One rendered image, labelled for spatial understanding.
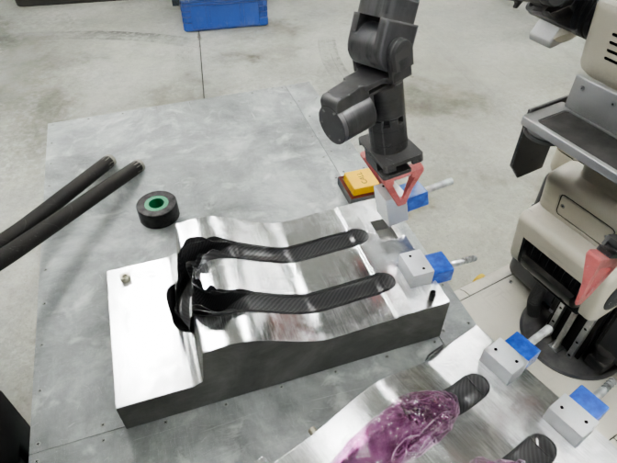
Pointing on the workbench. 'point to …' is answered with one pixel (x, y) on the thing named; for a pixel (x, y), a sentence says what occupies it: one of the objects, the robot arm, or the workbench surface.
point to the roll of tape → (158, 209)
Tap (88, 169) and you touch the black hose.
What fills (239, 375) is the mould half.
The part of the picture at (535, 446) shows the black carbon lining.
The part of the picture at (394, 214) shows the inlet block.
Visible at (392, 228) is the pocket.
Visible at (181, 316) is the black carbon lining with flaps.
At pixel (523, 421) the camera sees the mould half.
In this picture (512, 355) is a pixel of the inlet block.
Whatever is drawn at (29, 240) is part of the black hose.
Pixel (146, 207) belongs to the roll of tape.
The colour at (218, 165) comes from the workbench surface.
